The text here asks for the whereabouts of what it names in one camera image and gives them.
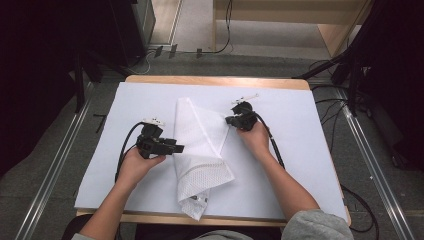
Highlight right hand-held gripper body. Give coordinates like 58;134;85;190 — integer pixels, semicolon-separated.
231;93;260;132

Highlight black metal stand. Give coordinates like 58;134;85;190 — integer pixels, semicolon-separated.
72;49;132;114
292;46;369;118

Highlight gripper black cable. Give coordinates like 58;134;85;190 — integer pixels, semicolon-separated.
252;111;381;234
114;121;145;184

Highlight black hanging cable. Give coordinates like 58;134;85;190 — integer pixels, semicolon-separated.
196;0;234;56

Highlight small black floor bracket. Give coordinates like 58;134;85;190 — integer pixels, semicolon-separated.
92;113;108;134

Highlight white mesh laundry bag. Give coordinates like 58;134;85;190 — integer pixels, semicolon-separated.
172;96;236;222

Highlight person's left hand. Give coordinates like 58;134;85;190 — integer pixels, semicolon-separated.
115;146;167;194

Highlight black curtain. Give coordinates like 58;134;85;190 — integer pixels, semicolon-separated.
344;0;424;172
0;0;148;176

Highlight wooden table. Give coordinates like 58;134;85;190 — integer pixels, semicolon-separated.
75;74;352;228

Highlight person's dark pants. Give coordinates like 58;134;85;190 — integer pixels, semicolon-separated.
61;213;289;240

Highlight white floor cable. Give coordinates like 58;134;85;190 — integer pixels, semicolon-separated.
127;48;158;76

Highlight black floor cables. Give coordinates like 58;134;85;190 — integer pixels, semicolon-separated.
308;59;353;155

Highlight person's right hand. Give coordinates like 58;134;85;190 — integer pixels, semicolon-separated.
236;120;274;159

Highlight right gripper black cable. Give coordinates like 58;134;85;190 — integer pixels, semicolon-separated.
252;111;381;234

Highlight light wooden desk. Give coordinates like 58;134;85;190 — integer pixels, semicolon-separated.
212;0;375;58

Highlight metal floor rail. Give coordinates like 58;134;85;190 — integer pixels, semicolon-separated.
14;81;96;240
334;87;416;240

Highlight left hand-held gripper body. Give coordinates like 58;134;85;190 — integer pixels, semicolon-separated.
135;117;166;159

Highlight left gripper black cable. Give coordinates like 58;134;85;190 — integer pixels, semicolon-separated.
114;121;145;184

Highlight white table mat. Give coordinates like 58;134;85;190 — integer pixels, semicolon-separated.
73;81;350;224

